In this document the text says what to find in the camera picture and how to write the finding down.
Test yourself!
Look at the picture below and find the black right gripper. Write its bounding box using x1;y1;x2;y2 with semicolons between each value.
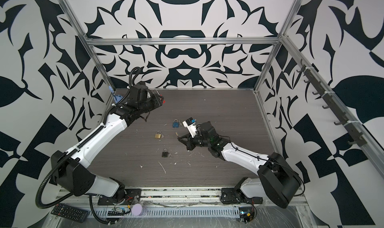
178;131;213;151

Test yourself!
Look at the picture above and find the blue padlock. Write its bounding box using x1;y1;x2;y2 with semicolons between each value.
172;119;180;128

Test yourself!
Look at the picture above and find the small black padlock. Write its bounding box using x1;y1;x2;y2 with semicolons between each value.
162;149;169;158

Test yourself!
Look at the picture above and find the brass padlock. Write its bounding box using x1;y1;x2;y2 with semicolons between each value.
155;131;164;139

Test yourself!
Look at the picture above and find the red safety padlock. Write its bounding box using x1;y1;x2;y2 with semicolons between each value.
153;90;165;106

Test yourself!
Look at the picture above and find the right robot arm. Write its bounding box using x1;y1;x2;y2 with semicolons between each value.
178;118;304;209

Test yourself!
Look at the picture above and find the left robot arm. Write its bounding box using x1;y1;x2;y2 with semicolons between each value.
35;67;164;209

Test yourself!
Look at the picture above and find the blue pen holder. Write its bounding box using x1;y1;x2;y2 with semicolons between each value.
109;86;123;104

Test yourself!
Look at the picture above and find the purple round disc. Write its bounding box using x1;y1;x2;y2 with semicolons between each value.
131;204;145;216

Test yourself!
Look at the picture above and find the right electronics board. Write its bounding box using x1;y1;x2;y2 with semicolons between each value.
239;206;258;224

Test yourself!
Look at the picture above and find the green circuit board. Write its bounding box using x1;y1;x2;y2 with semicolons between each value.
107;207;131;217

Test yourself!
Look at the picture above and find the black remote control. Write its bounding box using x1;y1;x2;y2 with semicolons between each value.
51;203;89;223

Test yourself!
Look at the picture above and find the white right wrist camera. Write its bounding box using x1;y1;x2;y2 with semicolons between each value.
182;118;197;138

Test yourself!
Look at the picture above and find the white cable duct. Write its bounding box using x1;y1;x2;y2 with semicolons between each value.
95;207;240;219

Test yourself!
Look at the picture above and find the aluminium frame corner post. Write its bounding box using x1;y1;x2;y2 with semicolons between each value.
57;0;116;91

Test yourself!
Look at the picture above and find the wall hook rack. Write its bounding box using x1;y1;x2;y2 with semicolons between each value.
298;65;367;147

